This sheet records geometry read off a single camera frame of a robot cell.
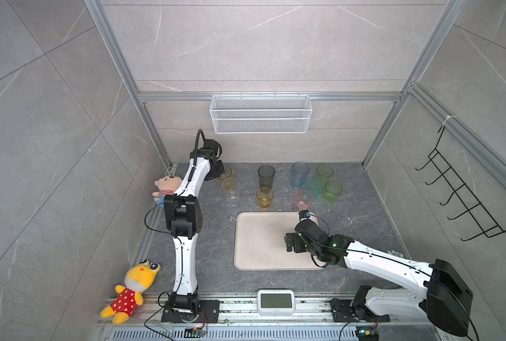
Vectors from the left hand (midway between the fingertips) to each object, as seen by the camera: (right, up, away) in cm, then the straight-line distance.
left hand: (217, 169), depth 100 cm
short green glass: (+59, -10, +10) cm, 61 cm away
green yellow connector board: (+57, -58, -29) cm, 86 cm away
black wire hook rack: (+87, -15, -35) cm, 95 cm away
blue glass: (+40, -1, +2) cm, 40 cm away
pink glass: (+42, -15, +1) cm, 44 cm away
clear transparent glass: (+7, -9, -1) cm, 11 cm away
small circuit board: (-2, -57, -29) cm, 64 cm away
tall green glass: (+59, 0, +21) cm, 62 cm away
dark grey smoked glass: (+23, -4, -2) cm, 24 cm away
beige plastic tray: (+20, -33, -5) cm, 39 cm away
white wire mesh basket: (+21, +27, +1) cm, 34 cm away
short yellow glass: (+23, -13, +1) cm, 26 cm away
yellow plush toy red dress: (-23, -41, -26) cm, 54 cm away
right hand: (+34, -28, -16) cm, 47 cm away
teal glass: (+48, -8, +5) cm, 49 cm away
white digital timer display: (+26, -48, -27) cm, 61 cm away
